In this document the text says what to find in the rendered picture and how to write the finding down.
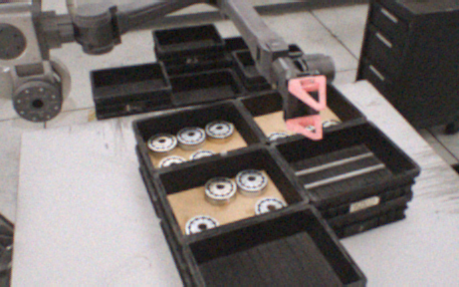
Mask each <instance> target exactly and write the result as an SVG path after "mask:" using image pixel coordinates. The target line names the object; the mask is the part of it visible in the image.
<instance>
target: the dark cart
mask: <svg viewBox="0 0 459 287"><path fill-rule="evenodd" d="M365 80H368V81H369V82H370V83H371V85H372V86H373V87H374V88H375V89H376V90H377V91H378V92H379V93H380V94H381V95H382V96H383V97H384V98H385V99H386V100H387V101H388V102H389V103H390V105H391V106H392V107H393V108H394V109H395V110H397V112H398V113H399V114H400V115H401V116H402V117H403V118H404V119H405V120H406V121H408V124H409V125H411V127H412V128H414V129H415V130H419V129H423V128H433V127H437V126H441V125H445V124H447V126H446V128H445V131H446V132H448V134H450V135H454V134H456V133H457V132H459V0H405V1H401V0H369V6H368V10H367V15H366V19H365V28H364V32H363V37H362V42H361V50H360V54H359V59H358V64H357V72H356V76H355V82H360V81H365Z"/></svg>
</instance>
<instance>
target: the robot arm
mask: <svg viewBox="0 0 459 287"><path fill-rule="evenodd" d="M196 4H207V5H208V6H211V7H213V8H217V9H219V10H220V14H221V15H222V17H223V19H224V20H231V21H232V22H233V25H234V26H235V27H236V28H237V30H238V32H239V33H240V35H241V37H243V39H244V41H245V42H246V44H247V46H248V47H249V48H250V50H251V54H252V57H253V58H254V61H255V62H256V68H257V69H258V71H259V72H260V73H261V76H264V77H265V79H267V81H268V83H270V84H271V85H273V84H275V86H276V88H277V89H278V90H279V93H281V95H282V97H283V112H282V119H283V121H285V123H286V128H287V129H288V130H289V131H291V132H297V133H300V134H303V135H306V136H307V137H309V138H311V139H314V140H318V139H321V138H322V131H321V116H320V111H324V110H325V109H326V100H325V84H326V83H331V82H333V81H334V80H335V78H336V65H335V62H334V60H333V57H331V56H325V54H304V55H303V54H302V52H297V53H289V48H288V44H287V43H286V40H284V39H283V36H279V35H278V34H277V33H276V32H273V31H272V30H271V29H269V26H267V25H266V24H265V22H264V21H263V20H262V19H261V17H260V15H258V13H257V11H255V10H254V8H253V7H252V6H251V4H250V3H249V2H248V0H136V1H133V2H131V3H126V4H123V5H119V6H117V5H116V3H115V2H112V1H110V0H106V1H104V2H91V3H86V4H83V5H81V6H78V7H77V8H76V9H75V15H72V17H71V13H65V14H58V15H56V10H52V11H45V12H41V5H40V1H32V9H31V15H32V19H33V24H34V29H35V32H36V35H37V38H38V45H39V49H40V52H41V55H42V61H49V60H50V49H61V48H62V44H66V43H73V42H76V43H77V44H79V45H80V46H82V49H83V53H85V54H87V55H90V56H100V55H104V54H107V53H110V52H111V51H112V50H113V49H114V48H115V46H118V45H119V44H122V40H121V36H123V35H125V34H126V32H129V30H131V29H134V28H136V27H137V26H139V25H143V24H145V23H147V22H151V21H153V20H155V19H158V18H162V17H164V16H165V15H168V14H169V15H170V14H172V13H174V12H176V11H180V10H182V9H184V8H187V7H190V6H193V5H196ZM75 39H76V40H75ZM310 126H312V127H314V128H315V130H316V133H315V134H314V133H312V132H310V131H308V130H307V129H306V128H305V127H310Z"/></svg>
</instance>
